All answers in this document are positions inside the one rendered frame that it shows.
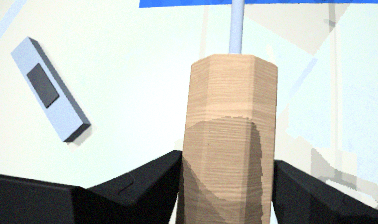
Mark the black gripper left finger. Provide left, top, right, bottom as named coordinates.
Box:
left=0, top=150, right=182, bottom=224

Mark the brown wooden tool handle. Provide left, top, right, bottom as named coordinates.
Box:
left=175, top=0, right=279, bottom=224

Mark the blue tape strip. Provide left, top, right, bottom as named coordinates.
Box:
left=139, top=0, right=378, bottom=8

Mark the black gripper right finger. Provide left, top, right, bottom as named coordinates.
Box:
left=272, top=159, right=378, bottom=224

